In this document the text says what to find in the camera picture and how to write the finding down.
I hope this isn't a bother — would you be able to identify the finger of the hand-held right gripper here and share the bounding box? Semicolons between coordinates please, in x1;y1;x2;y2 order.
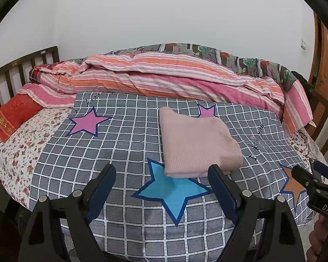
290;164;323;189
310;160;328;182

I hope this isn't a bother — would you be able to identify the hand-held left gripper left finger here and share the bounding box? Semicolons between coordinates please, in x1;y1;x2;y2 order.
19;164;117;262

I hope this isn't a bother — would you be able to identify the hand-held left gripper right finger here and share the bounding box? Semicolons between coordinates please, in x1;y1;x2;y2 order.
208;164;300;262

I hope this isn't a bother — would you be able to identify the pink knit sweater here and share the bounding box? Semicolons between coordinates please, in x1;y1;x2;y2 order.
159;106;244;178

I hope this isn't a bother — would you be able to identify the person's right hand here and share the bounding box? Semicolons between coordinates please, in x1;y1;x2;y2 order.
308;215;328;262

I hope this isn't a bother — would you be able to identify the grey checked star blanket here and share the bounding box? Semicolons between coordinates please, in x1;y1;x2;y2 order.
30;92;318;262

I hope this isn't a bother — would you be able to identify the floral bed sheet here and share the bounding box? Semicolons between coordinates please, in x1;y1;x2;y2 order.
0;106;328;205

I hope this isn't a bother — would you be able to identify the dark garment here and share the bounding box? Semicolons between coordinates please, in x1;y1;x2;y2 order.
291;71;310;87

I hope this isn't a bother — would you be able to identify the red pillow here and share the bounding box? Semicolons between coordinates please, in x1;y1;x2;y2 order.
0;95;44;142

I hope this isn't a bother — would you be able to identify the brown wooden door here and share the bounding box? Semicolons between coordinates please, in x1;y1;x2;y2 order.
309;12;328;88

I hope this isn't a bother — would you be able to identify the pink orange striped quilt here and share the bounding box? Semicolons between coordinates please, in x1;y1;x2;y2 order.
18;54;313;135

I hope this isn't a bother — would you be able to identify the red plaid cloth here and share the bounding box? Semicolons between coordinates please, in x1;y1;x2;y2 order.
30;64;61;82

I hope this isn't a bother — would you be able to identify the floral patchwork quilt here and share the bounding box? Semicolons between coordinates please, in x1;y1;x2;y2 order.
104;43;300;88

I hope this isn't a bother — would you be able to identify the dark wooden slatted headboard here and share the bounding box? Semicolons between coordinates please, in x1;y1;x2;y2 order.
0;46;60;115

